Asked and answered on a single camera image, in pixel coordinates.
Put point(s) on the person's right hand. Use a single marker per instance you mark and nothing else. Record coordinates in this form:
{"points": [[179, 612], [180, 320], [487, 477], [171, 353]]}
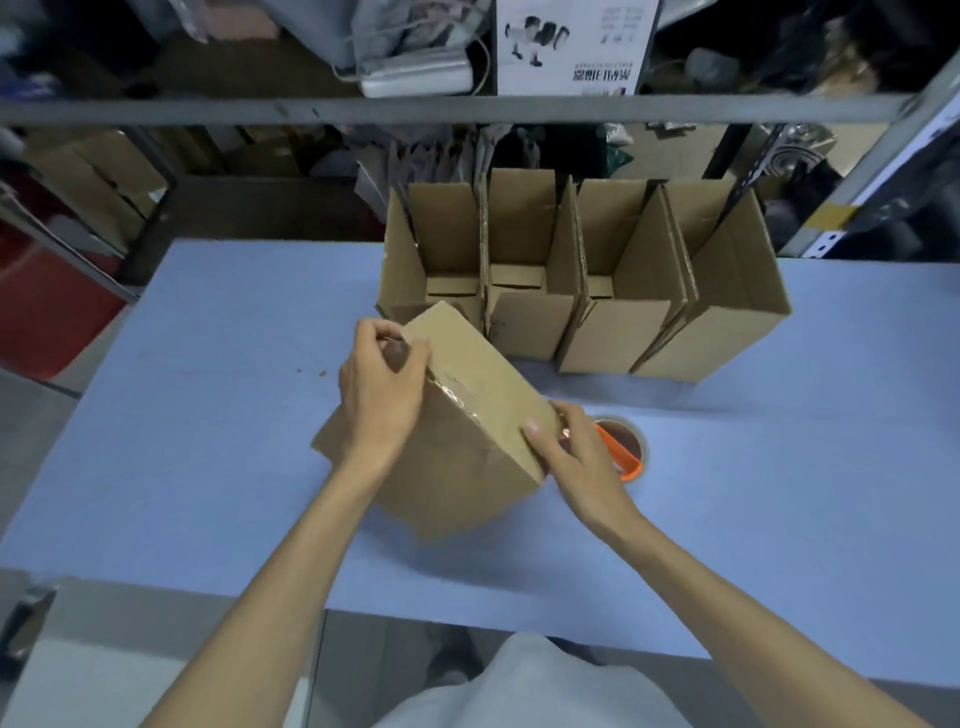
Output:
{"points": [[592, 480]]}

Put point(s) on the person's left hand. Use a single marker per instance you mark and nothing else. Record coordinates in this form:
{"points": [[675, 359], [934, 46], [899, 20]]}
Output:
{"points": [[382, 405]]}

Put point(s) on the orange blue tape dispenser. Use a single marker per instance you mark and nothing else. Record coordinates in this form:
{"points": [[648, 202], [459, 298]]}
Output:
{"points": [[630, 450]]}

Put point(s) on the plain brown cardboard box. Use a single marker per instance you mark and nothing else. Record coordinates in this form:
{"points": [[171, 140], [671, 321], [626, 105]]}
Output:
{"points": [[465, 450]]}

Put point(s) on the large brown storage cardboard box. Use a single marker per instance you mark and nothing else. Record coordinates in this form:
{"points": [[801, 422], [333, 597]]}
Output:
{"points": [[90, 187]]}

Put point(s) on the person's right forearm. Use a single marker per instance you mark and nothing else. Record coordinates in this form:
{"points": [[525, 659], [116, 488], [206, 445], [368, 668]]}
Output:
{"points": [[735, 630]]}

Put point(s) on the person's left forearm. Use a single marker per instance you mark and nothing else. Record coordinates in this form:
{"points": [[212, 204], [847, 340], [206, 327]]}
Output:
{"points": [[285, 600]]}

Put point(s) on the person's white shirt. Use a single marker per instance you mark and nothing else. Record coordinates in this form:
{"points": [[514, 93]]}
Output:
{"points": [[525, 690]]}

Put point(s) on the bundle of grey paper bags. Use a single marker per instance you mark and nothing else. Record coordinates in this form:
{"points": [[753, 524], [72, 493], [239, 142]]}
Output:
{"points": [[442, 161]]}

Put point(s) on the dark green bag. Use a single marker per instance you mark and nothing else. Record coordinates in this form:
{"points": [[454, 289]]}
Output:
{"points": [[615, 150]]}

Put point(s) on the white power strip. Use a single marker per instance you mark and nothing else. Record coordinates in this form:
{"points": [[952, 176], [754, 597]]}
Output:
{"points": [[416, 75]]}

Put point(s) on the grey metal shelving rack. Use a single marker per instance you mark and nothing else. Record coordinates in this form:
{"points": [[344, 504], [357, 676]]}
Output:
{"points": [[225, 111]]}

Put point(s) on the pile of grey plastic mailers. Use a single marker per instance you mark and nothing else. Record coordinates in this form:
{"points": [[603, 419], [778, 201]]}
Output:
{"points": [[337, 22]]}

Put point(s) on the silver reflective roll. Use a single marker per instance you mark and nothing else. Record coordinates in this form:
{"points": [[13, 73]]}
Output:
{"points": [[799, 150]]}

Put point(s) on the white glossy cabinet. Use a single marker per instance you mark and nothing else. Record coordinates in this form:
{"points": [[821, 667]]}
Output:
{"points": [[90, 675]]}

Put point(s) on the white black printed box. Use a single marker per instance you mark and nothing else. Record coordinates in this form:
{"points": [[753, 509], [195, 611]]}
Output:
{"points": [[577, 45]]}

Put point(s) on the white perforated rack post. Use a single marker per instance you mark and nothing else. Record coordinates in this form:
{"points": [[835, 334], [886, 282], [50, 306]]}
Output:
{"points": [[825, 240]]}

